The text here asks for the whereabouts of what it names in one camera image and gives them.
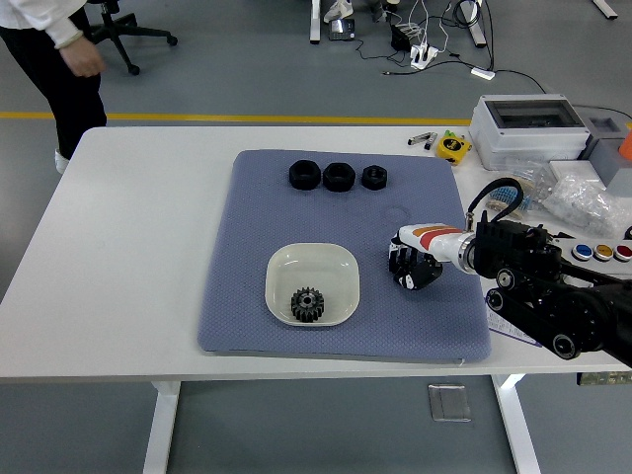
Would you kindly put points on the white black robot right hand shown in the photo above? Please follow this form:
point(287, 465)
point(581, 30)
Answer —
point(434, 242)

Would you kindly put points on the large black gear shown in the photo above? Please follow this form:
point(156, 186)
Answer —
point(301, 312)

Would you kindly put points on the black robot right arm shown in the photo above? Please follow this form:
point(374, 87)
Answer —
point(533, 276)

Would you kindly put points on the small black hex nut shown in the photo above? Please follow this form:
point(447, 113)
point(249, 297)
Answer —
point(368, 181)

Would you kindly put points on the large black hex nut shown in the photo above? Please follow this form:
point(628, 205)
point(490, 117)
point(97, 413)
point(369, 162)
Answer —
point(296, 179)
point(332, 183)

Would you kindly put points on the white flat box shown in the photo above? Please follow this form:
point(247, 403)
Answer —
point(575, 167)

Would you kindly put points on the grey plastic box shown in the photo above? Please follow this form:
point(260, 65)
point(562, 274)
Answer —
point(605, 153)

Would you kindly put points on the yellow tape measure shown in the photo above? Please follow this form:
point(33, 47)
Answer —
point(451, 148)

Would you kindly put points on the silver black small tool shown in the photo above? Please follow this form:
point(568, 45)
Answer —
point(418, 139)

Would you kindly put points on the bag of blue resistors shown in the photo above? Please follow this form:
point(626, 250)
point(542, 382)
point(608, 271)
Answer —
point(530, 200)

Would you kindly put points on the green small clip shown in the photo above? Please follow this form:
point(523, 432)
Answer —
point(449, 134)

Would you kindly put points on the purple white label card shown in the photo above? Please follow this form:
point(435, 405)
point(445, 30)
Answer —
point(506, 328)

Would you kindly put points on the white square dish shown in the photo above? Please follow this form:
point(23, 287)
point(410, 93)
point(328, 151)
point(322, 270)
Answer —
point(313, 271)

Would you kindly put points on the blue-grey textured mat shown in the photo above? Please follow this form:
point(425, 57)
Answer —
point(306, 217)

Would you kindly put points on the clear bag of white parts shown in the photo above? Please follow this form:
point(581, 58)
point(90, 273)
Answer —
point(587, 205)

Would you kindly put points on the metal floor socket plate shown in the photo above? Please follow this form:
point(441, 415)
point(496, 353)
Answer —
point(449, 402)

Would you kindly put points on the yellow push button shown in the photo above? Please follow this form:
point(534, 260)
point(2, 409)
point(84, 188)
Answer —
point(603, 252)

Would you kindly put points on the white floor adapter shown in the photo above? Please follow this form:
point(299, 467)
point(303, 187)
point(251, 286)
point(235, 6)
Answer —
point(483, 73)

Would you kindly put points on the white power strip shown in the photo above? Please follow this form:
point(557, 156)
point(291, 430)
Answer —
point(423, 56)

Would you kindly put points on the red push button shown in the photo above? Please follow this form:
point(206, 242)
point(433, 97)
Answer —
point(623, 253)

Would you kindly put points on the white table leg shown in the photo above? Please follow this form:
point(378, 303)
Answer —
point(516, 424)
point(160, 429)

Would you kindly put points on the black power adapter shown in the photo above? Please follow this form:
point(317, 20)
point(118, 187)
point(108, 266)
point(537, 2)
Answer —
point(400, 38)

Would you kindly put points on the orange object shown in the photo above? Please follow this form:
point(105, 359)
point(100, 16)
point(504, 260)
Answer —
point(627, 148)

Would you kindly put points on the green circuit board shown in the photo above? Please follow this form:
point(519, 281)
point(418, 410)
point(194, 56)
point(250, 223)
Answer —
point(600, 379)

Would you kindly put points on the white desk leg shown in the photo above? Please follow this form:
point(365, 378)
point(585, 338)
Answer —
point(476, 29)
point(315, 22)

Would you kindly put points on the white shoe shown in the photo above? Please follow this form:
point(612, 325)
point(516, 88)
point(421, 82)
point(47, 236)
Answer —
point(338, 10)

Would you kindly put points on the black office chair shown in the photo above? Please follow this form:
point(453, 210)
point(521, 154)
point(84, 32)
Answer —
point(123, 32)

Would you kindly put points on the person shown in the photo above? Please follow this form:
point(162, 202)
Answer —
point(74, 108)

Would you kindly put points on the person's hand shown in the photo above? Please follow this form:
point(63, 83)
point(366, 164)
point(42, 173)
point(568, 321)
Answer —
point(85, 58)

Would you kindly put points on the grey electrical enclosure box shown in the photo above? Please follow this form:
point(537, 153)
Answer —
point(523, 138)

